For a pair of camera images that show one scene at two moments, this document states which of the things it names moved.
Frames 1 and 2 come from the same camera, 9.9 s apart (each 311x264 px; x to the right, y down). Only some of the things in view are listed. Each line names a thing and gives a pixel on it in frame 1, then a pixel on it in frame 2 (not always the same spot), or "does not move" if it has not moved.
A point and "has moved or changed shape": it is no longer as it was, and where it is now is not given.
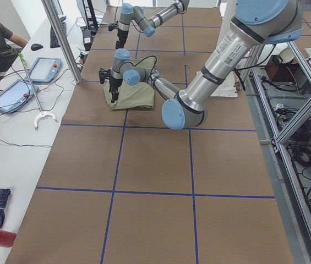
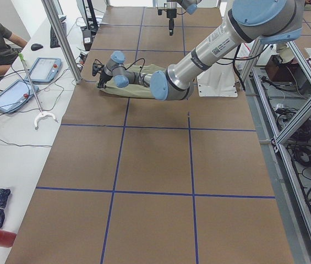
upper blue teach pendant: [45, 70] does not move
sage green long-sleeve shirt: [140, 95] has moved or changed shape
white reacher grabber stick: [42, 114] does not move
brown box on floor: [274, 70] does not move
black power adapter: [87, 39] does not move
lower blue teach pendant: [11, 97] does not move
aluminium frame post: [52, 14] does not move
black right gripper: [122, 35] → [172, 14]
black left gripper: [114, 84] → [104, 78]
